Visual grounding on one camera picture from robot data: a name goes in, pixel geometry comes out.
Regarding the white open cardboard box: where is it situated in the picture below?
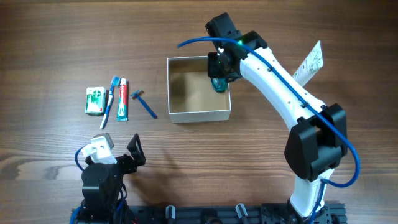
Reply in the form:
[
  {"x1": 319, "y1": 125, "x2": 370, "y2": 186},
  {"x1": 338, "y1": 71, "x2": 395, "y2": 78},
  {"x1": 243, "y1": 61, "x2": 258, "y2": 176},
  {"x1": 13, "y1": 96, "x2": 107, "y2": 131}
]
[{"x1": 167, "y1": 56, "x2": 231, "y2": 124}]

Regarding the Colgate toothpaste tube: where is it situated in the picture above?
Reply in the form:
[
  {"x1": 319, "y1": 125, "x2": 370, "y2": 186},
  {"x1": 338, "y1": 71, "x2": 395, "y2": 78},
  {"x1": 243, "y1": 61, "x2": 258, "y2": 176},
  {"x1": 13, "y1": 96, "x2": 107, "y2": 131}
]
[{"x1": 116, "y1": 78, "x2": 128, "y2": 121}]

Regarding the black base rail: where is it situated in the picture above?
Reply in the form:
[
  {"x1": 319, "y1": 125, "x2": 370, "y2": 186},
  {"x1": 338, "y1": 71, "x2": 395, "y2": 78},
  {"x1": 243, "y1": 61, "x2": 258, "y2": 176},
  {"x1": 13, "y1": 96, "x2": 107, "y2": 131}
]
[{"x1": 71, "y1": 202, "x2": 346, "y2": 224}]

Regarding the blue white toothbrush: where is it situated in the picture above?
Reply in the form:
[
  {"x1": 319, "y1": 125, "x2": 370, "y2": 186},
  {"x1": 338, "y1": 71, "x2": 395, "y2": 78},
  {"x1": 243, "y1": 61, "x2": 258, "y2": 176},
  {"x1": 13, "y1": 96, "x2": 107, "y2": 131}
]
[{"x1": 100, "y1": 76, "x2": 121, "y2": 129}]

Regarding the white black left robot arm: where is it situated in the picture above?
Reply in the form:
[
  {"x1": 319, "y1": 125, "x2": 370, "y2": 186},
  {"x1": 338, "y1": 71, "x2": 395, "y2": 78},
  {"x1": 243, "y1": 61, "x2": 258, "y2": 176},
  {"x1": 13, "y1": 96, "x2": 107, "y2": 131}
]
[{"x1": 69, "y1": 133, "x2": 146, "y2": 224}]

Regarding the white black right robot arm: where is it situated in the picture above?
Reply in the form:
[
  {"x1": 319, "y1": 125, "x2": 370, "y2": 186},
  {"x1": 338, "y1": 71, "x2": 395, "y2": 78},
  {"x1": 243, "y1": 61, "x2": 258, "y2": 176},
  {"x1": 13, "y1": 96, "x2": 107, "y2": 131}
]
[{"x1": 206, "y1": 30, "x2": 348, "y2": 223}]

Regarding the blue Listerine mouthwash bottle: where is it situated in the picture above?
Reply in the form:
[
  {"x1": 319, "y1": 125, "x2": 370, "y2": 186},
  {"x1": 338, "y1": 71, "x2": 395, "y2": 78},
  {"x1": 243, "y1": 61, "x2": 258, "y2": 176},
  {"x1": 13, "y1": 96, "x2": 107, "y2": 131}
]
[{"x1": 211, "y1": 78, "x2": 228, "y2": 93}]

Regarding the green Dettol soap bar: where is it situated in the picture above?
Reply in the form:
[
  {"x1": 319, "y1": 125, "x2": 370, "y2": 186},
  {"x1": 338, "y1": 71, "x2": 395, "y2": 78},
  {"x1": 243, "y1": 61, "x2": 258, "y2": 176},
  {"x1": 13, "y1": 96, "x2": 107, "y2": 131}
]
[{"x1": 85, "y1": 87, "x2": 106, "y2": 116}]

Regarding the blue disposable razor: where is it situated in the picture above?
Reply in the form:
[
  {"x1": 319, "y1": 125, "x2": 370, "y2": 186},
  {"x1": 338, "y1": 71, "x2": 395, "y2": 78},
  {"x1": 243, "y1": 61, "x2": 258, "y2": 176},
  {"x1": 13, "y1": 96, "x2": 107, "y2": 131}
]
[{"x1": 129, "y1": 90, "x2": 157, "y2": 119}]

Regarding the white lotion tube with leaves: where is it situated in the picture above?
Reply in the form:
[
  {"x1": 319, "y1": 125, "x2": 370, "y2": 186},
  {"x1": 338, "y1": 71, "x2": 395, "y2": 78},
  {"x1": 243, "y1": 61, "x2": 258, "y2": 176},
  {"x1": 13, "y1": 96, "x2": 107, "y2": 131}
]
[{"x1": 293, "y1": 40, "x2": 323, "y2": 86}]

